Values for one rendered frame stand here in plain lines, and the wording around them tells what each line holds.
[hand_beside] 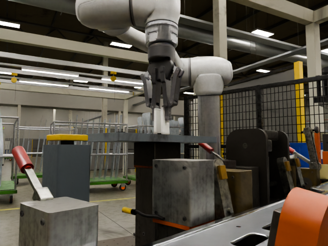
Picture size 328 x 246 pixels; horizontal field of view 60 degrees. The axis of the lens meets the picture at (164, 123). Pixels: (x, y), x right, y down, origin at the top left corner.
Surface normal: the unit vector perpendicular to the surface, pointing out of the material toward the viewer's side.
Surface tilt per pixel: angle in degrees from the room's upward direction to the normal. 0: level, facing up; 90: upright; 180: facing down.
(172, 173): 90
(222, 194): 78
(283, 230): 90
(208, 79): 105
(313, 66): 90
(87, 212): 90
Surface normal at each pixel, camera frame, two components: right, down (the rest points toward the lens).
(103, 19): -0.07, 0.81
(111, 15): -0.05, 0.65
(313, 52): -0.87, -0.04
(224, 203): 0.71, -0.26
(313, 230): -0.67, -0.16
